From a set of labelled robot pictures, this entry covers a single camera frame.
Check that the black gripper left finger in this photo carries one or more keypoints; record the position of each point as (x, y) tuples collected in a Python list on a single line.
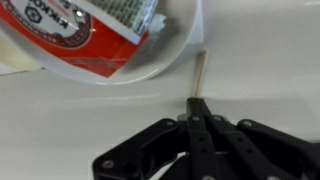
[(196, 140)]

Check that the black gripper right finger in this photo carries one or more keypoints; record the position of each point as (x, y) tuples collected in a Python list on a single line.
[(253, 146)]

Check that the thin wooden stick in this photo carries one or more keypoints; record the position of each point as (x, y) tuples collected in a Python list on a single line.
[(200, 73)]

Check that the small white sauce bowl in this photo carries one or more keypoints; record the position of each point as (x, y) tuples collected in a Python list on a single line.
[(160, 43)]

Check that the white green printed packet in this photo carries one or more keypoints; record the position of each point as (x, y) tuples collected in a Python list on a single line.
[(126, 15)]

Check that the red soy sauce packet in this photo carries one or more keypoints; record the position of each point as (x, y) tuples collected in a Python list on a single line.
[(73, 36)]

